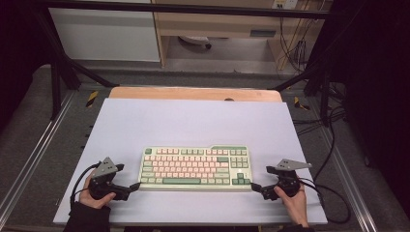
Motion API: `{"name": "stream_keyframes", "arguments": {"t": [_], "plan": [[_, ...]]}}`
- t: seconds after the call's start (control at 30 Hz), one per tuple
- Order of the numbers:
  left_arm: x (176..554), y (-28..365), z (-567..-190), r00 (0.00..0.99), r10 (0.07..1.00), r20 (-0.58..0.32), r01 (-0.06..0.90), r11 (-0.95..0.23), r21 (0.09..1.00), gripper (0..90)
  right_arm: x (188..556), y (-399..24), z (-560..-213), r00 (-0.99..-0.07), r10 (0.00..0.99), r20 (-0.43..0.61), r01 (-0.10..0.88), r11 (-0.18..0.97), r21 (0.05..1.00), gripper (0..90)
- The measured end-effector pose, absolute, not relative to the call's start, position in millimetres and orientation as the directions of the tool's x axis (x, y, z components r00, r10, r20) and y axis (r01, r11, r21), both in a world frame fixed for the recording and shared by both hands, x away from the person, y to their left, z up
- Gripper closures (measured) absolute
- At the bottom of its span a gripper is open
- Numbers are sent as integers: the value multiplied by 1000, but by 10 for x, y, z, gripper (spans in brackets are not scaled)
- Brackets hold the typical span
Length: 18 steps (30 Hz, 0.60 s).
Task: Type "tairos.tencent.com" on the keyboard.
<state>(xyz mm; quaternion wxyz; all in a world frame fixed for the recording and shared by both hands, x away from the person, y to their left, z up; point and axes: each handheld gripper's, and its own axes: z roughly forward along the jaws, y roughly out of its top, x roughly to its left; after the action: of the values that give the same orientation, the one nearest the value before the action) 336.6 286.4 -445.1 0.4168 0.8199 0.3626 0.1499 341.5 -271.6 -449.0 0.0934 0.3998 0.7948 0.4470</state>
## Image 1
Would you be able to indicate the yellow black tape strip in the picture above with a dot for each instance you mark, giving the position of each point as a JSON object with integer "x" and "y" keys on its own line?
{"x": 92, "y": 98}
{"x": 300, "y": 103}

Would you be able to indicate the chair base with caster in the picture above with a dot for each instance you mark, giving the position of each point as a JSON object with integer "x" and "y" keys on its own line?
{"x": 195, "y": 40}

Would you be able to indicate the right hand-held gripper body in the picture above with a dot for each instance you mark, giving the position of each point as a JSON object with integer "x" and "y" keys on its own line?
{"x": 288, "y": 180}

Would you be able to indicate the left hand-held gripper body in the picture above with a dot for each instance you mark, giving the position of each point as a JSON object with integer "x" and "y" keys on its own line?
{"x": 103, "y": 169}

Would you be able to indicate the white table board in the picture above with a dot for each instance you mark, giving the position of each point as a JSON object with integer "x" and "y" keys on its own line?
{"x": 193, "y": 122}

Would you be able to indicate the wooden desk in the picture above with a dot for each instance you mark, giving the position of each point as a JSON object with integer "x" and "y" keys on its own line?
{"x": 209, "y": 24}

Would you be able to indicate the white cabinet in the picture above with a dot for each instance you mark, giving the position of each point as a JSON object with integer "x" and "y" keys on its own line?
{"x": 103, "y": 35}

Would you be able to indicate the aluminium rail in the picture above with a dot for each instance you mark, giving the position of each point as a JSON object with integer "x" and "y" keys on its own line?
{"x": 38, "y": 151}
{"x": 348, "y": 174}

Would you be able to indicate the wooden table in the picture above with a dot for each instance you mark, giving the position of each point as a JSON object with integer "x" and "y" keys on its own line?
{"x": 193, "y": 94}

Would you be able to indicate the person's right hand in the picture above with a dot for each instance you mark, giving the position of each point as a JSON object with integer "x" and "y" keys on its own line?
{"x": 295, "y": 206}

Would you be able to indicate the black metal frame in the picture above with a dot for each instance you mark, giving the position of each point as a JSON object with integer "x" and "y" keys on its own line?
{"x": 193, "y": 8}

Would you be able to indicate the white power strip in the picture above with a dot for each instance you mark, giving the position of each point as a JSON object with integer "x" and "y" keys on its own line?
{"x": 285, "y": 4}

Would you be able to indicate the green and pink keyboard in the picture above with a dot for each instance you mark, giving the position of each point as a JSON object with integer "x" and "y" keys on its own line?
{"x": 193, "y": 169}

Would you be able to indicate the person's left hand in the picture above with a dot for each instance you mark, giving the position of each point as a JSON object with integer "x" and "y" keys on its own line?
{"x": 84, "y": 195}

